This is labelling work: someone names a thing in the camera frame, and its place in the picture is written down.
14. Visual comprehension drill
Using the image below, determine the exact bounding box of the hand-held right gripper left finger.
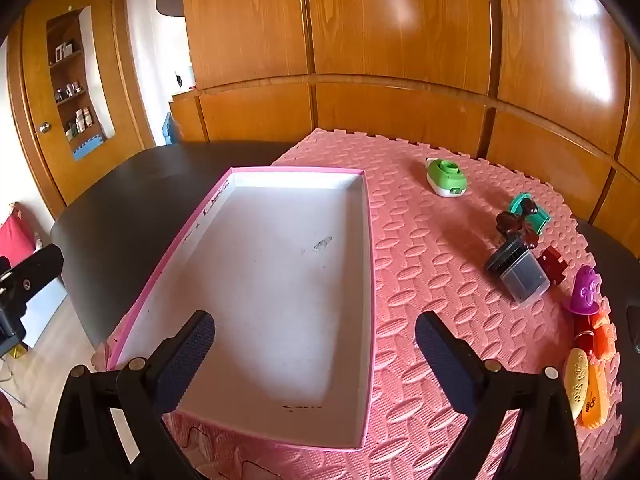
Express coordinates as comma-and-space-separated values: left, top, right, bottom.
47, 310, 217, 480

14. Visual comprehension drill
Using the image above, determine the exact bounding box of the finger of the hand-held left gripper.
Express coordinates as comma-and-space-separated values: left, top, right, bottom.
7, 245, 65, 307

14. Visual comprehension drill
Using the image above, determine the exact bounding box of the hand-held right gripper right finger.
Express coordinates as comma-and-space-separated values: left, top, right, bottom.
415, 311, 583, 480

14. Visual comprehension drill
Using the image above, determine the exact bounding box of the black-lidded clear jar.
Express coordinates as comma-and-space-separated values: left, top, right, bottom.
483, 236, 552, 303

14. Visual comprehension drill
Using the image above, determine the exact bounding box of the pink-rimmed white tray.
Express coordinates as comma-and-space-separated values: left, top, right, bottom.
107, 166, 376, 452

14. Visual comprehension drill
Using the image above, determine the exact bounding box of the gold oval piece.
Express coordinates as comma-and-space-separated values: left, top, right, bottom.
565, 347, 592, 420

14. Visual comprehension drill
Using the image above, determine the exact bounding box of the red cylinder toy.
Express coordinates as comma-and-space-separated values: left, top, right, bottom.
572, 315, 598, 361

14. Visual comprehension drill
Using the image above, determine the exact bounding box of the red puzzle piece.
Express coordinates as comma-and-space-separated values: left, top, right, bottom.
537, 246, 571, 286

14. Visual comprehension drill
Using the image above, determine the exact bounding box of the brown flower-shaped lid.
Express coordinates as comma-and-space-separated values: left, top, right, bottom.
496, 201, 541, 250

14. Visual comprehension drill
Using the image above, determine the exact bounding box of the purple perforated toy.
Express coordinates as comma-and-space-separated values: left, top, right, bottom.
562, 265, 602, 317

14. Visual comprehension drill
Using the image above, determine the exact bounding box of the orange corn-shaped toy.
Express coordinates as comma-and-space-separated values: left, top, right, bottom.
577, 360, 612, 429

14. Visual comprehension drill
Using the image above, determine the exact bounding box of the orange cube block toy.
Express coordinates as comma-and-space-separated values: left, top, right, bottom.
590, 310, 617, 360

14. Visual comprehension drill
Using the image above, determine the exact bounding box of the teal plastic toy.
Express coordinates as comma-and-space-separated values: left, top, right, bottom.
509, 192, 552, 233

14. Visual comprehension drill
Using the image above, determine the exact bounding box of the green round toy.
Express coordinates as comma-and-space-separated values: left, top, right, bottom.
425, 157, 471, 198

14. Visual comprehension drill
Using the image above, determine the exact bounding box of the white board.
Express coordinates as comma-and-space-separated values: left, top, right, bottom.
20, 280, 68, 348

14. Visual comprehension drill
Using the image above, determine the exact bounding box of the red cloth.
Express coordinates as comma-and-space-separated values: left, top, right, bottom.
0, 202, 41, 266

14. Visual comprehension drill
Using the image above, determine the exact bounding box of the pink foam mat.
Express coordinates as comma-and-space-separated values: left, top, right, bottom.
92, 128, 621, 480

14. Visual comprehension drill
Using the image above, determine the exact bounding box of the blue foam mat piece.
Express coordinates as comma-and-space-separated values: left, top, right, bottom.
72, 135, 106, 162

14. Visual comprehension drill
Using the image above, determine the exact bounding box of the row of small bottles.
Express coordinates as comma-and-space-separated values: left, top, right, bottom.
65, 107, 96, 141

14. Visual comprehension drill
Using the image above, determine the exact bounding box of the wooden door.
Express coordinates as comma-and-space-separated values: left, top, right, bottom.
7, 0, 156, 216

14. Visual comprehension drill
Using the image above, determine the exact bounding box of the wooden wardrobe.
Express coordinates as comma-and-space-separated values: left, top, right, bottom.
170, 0, 640, 241

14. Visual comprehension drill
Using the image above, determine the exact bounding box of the wall shelf niche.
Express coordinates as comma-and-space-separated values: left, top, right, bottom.
46, 6, 117, 163

